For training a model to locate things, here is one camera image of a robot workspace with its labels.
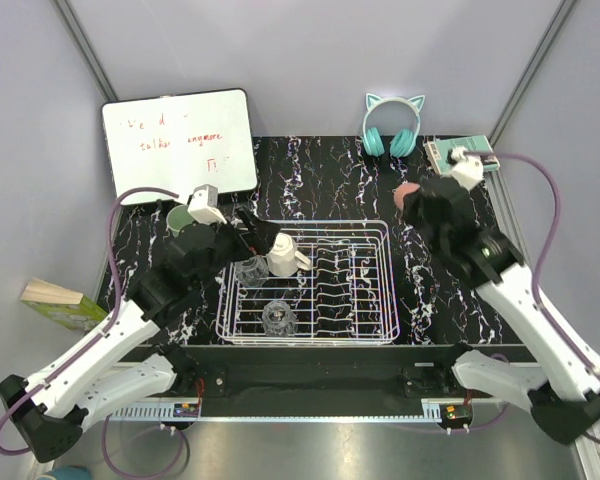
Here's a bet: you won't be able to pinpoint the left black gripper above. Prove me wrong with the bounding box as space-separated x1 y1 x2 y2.
194 205 280 294

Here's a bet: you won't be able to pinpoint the clear glass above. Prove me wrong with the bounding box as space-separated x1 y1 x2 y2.
261 300 297 337
234 256 269 288

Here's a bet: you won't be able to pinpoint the pink plastic cup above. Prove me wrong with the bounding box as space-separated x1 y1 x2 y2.
393 182 420 210

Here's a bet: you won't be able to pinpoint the green plastic cup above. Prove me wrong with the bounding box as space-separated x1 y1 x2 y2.
166 205 194 237

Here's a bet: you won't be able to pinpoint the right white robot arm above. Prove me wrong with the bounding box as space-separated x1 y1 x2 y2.
394 177 600 445

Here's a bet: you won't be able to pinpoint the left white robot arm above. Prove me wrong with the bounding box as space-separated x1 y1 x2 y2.
0 208 280 463

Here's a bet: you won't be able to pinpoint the white faceted mug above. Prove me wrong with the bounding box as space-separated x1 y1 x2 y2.
266 232 312 277

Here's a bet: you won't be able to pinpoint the teal paperback book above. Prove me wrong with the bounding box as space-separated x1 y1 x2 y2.
423 135 492 175

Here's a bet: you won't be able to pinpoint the teal cat-ear headphones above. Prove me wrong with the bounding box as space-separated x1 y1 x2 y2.
361 92 426 158

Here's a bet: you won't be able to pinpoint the white dry-erase board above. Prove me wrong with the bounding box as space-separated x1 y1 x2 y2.
101 88 258 195

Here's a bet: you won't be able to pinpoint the green box with wood top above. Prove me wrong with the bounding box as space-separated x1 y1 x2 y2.
20 278 107 332

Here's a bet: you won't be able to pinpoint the blue round object at bottom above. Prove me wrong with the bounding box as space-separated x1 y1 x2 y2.
36 466 93 480

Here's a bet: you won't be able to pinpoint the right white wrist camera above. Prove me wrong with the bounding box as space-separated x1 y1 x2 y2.
442 146 484 191

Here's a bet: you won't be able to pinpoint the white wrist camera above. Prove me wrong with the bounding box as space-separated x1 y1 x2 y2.
177 184 227 225
442 146 484 191

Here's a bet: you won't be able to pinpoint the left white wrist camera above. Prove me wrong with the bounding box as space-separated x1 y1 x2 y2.
177 184 227 225

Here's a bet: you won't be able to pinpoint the white wire dish rack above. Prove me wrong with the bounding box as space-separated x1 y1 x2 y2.
215 220 400 346

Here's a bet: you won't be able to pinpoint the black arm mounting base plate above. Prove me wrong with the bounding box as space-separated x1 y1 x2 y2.
114 344 521 421

